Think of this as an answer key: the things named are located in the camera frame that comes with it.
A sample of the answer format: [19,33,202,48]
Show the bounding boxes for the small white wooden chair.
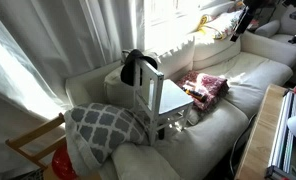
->
[131,57,195,147]

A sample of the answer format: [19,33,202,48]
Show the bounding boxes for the grey armchair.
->
[254,3,296,74]

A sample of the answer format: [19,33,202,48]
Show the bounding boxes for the light wooden table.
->
[234,83,289,180]

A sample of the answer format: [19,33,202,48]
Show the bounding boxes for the black orange bottle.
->
[184,87,208,103]

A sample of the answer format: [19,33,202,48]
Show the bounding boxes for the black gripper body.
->
[236,5,253,34]

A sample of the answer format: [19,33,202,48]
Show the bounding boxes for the clear plastic bottle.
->
[181,80,202,93]

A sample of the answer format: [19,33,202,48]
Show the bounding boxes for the large cream back cushion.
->
[103,35,196,109]

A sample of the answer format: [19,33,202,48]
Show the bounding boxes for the grey white patterned pillow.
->
[63,102,151,177]

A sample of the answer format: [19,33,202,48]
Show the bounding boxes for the black hat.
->
[120,49,158,87]

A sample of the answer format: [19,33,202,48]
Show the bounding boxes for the cream fabric sofa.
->
[64,29,296,180]

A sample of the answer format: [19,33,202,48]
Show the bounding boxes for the light wooden folding chair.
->
[5,112,67,169]

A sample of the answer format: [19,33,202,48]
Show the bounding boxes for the red white patterned cloth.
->
[176,70,230,113]

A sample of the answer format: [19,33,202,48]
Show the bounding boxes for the white sheer curtain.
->
[0,0,146,174]

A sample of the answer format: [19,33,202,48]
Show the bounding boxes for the grey bag behind sofa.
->
[121,49,137,65]

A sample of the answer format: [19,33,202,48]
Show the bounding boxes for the red ball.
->
[51,144,79,180]

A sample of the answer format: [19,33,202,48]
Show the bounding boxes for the black floor cable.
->
[228,114,257,178]

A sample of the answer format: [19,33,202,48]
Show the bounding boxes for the aluminium rail frame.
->
[264,89,296,180]

